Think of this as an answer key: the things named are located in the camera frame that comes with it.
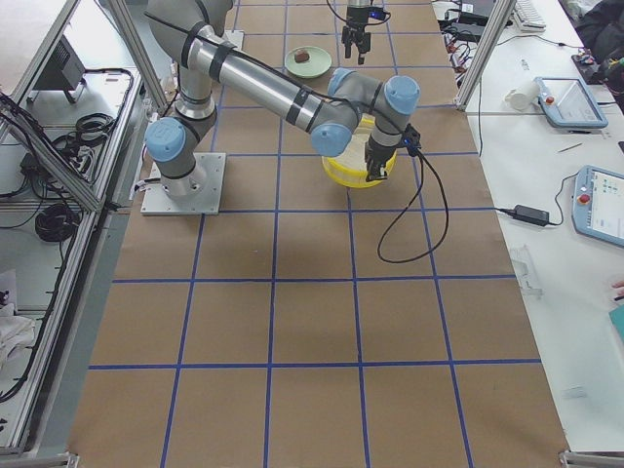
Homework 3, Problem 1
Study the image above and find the white cup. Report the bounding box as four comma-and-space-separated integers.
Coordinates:
504, 80, 540, 111

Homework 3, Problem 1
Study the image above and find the light green plate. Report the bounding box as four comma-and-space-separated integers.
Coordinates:
284, 46, 332, 79

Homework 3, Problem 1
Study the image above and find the clear plastic bracket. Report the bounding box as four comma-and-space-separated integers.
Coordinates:
509, 246, 543, 298

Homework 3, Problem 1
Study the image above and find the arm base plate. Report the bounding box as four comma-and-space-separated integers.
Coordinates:
140, 152, 226, 215

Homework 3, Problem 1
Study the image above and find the lower teach pendant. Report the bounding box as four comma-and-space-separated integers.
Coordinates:
571, 166, 624, 247

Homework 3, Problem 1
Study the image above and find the brown steamed bun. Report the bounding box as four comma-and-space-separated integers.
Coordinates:
293, 48, 310, 63

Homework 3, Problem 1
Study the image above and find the upper teach pendant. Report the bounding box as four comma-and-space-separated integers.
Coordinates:
533, 77, 608, 131

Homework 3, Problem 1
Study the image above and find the coiled black cable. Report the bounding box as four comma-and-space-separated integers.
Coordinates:
34, 202, 79, 245

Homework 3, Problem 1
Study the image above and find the teach pendant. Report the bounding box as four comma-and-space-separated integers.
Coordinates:
571, 166, 624, 247
533, 77, 608, 131

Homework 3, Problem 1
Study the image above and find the black power brick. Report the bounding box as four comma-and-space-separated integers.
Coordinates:
514, 205, 550, 226

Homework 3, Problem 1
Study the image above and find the aluminium frame side rail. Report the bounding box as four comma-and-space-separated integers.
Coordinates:
0, 0, 162, 459

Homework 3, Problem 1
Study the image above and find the black electronics box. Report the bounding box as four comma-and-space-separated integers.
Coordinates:
33, 35, 86, 104

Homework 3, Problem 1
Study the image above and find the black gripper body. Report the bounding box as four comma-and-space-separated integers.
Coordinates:
365, 140, 395, 178
341, 7, 371, 52

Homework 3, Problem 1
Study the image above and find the yellow steamer layer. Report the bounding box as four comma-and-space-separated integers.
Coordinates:
353, 113, 375, 141
321, 149, 381, 189

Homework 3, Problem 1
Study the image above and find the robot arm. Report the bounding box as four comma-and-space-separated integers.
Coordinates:
145, 1, 420, 199
341, 0, 371, 65

